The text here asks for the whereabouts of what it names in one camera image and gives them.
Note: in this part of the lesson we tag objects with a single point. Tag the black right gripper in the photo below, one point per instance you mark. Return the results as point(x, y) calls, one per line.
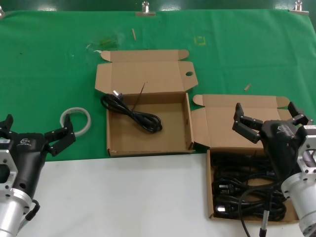
point(279, 143)

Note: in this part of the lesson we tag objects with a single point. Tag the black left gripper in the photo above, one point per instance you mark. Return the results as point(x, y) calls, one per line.
point(29, 153)

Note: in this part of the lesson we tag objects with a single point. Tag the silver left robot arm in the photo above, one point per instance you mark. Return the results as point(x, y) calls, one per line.
point(12, 214)

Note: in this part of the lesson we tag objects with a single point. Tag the open brown cardboard box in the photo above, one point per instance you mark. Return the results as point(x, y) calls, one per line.
point(160, 138)
point(222, 118)

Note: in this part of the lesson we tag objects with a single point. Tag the small wooden stick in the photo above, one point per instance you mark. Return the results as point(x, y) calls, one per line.
point(248, 87)
point(133, 34)

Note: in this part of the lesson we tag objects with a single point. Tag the white tape roll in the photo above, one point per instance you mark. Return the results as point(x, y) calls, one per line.
point(87, 118)

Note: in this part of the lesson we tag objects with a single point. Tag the green table cloth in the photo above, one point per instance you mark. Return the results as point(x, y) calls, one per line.
point(49, 74)

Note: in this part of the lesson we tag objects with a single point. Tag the white paper scrap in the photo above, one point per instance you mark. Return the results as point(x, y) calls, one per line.
point(98, 51)

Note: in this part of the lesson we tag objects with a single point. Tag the crumpled clear tape patch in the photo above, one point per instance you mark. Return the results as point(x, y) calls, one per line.
point(106, 41)

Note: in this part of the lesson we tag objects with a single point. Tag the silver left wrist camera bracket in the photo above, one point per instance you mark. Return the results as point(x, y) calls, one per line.
point(7, 158)

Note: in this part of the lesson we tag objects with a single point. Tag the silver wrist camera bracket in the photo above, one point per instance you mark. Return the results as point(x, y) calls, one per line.
point(7, 158)
point(307, 140)

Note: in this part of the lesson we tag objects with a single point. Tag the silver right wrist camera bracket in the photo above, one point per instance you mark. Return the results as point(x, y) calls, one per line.
point(307, 140)

